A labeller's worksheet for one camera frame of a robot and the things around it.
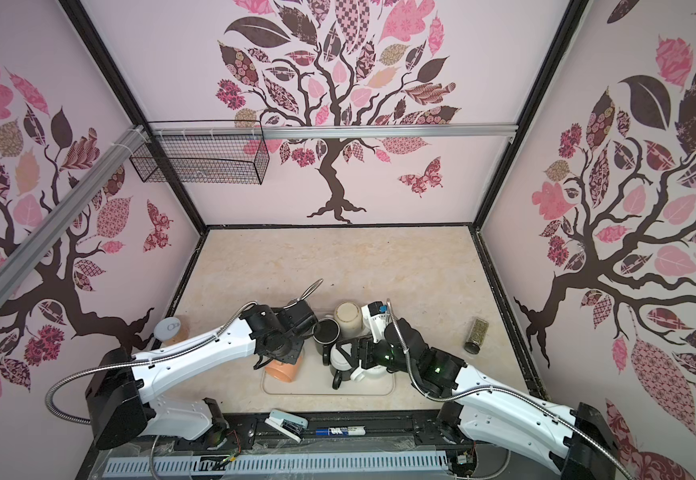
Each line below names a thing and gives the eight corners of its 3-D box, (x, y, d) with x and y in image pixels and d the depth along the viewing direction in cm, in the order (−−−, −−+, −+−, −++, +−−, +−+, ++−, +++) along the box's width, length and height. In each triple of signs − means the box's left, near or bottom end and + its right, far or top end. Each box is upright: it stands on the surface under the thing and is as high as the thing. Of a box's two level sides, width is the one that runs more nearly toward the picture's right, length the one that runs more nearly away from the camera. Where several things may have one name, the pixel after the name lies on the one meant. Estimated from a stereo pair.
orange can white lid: (160, 347, 90) (148, 339, 85) (169, 325, 95) (159, 316, 90) (184, 347, 90) (174, 339, 85) (192, 325, 95) (183, 316, 90)
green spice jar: (462, 349, 89) (466, 345, 86) (473, 321, 95) (476, 316, 92) (477, 356, 87) (480, 352, 85) (486, 327, 94) (490, 322, 91)
